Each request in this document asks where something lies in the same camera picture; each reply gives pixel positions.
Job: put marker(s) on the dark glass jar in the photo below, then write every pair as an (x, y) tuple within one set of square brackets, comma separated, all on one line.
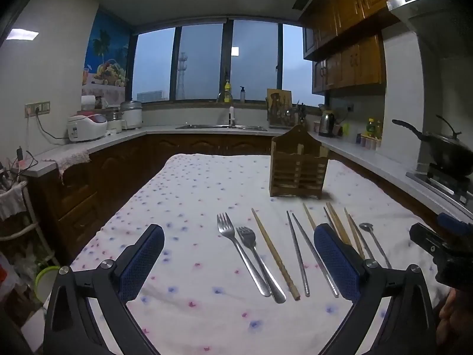
[(100, 102)]

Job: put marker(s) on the white lace cloth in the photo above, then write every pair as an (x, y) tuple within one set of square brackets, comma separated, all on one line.
[(70, 157)]

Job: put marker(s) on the square ceiling light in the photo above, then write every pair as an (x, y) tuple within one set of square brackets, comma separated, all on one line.
[(22, 34)]

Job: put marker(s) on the wooden chopstick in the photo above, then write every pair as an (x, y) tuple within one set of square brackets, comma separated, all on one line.
[(338, 223), (354, 231), (309, 216), (271, 247)]

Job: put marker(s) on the yellow dish soap bottle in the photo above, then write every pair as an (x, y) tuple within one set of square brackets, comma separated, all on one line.
[(227, 88)]

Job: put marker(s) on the wooden cabinets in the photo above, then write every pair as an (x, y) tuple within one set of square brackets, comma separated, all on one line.
[(111, 170), (351, 63)]

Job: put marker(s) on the large metal fork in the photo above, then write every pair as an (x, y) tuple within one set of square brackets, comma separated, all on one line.
[(226, 227)]

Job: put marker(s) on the green plastic utensil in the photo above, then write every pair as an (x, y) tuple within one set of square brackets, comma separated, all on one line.
[(345, 128)]

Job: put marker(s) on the steel steamer pot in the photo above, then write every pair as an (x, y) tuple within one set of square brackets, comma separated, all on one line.
[(131, 116)]

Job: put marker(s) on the white kitchen countertop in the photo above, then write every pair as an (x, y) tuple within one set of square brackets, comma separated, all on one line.
[(369, 155)]

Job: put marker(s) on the knife and utensil rack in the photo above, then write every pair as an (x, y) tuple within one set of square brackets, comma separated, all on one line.
[(286, 116)]

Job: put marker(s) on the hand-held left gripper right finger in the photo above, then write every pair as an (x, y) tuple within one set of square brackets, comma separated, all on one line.
[(336, 262)]

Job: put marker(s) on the spice jar set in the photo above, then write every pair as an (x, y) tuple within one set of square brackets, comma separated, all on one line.
[(371, 142)]

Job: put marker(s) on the white storage rack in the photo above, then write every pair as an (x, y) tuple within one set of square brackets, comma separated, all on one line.
[(31, 225)]

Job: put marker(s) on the wooden upper cabinets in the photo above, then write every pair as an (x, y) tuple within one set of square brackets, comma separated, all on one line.
[(351, 63)]

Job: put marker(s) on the triple wall outlet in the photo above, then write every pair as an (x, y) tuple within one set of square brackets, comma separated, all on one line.
[(37, 109)]

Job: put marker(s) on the gas stove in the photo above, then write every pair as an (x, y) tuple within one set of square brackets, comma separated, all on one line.
[(443, 185)]

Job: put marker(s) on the small metal fork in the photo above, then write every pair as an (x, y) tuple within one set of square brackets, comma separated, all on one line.
[(245, 238)]

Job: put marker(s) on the floral white tablecloth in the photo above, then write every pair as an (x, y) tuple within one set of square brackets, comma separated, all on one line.
[(184, 210)]

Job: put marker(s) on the kitchen faucet with white filter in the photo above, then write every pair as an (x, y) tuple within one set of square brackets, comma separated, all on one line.
[(232, 116)]

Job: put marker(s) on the steel electric kettle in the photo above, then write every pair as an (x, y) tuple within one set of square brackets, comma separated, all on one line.
[(326, 124)]

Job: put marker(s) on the wooden lower cabinets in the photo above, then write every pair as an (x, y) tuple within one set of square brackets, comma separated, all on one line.
[(111, 170)]

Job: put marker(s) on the black wok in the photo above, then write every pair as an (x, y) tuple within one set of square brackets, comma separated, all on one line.
[(451, 155)]

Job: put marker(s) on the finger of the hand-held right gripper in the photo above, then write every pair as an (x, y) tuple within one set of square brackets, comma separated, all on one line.
[(425, 236), (452, 223)]

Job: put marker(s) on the white and red rice cooker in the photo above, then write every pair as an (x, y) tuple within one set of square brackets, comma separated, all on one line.
[(87, 127)]

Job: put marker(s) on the small metal spoon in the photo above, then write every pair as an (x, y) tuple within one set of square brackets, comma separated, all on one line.
[(366, 226)]

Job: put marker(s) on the clear pump bottle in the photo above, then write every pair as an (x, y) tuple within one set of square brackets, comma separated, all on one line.
[(242, 96)]

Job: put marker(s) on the yellow cooking oil bottle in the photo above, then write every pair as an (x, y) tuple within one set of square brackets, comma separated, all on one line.
[(373, 127)]

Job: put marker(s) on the tropical fruit wall poster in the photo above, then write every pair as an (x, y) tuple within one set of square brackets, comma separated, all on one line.
[(105, 55)]

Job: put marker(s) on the steel range hood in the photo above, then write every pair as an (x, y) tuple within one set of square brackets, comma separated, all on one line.
[(417, 0)]

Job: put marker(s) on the white paper towel roll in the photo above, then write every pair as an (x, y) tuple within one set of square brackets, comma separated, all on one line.
[(88, 103)]

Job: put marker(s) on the wooden utensil holder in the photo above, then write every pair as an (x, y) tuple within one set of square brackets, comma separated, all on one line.
[(295, 170)]

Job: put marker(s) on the wooden cutting board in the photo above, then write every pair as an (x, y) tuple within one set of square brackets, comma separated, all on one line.
[(277, 98)]

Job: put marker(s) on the green plastic basin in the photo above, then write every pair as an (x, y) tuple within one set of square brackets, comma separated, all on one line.
[(40, 277)]

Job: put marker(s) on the kitchen window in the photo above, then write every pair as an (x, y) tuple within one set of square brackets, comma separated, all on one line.
[(203, 63)]

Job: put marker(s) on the radio tower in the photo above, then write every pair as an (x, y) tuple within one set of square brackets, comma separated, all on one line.
[(183, 77)]

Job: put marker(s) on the black charger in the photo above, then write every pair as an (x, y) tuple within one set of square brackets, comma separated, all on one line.
[(20, 153)]

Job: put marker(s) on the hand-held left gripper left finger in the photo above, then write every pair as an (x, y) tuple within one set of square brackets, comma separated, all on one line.
[(142, 262)]

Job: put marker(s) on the person's right hand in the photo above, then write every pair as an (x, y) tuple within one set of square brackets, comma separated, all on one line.
[(448, 318)]

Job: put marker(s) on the steel kitchen sink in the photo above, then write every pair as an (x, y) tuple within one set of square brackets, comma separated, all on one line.
[(221, 127)]

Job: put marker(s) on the ceiling vent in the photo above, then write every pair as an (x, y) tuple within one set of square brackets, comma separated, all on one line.
[(300, 3)]

